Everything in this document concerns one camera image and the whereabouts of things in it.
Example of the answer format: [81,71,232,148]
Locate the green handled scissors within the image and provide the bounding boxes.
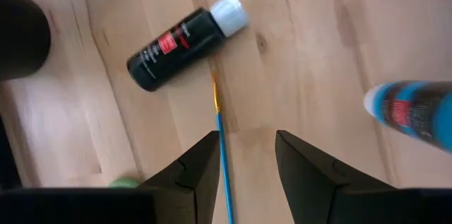
[108,176,141,189]

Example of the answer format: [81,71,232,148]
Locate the black plant pot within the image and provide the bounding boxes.
[0,0,52,83]

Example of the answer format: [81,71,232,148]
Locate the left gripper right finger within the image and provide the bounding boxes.
[275,129,396,224]

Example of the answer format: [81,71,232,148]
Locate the thin blue paintbrush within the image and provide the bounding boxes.
[210,73,236,224]

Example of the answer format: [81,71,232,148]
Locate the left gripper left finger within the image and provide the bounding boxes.
[138,130,221,224]

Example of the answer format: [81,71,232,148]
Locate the black paint bottle white cap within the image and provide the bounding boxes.
[126,0,250,93]

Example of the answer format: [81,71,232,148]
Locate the blue paint bottle white cap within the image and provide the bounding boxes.
[362,80,452,155]

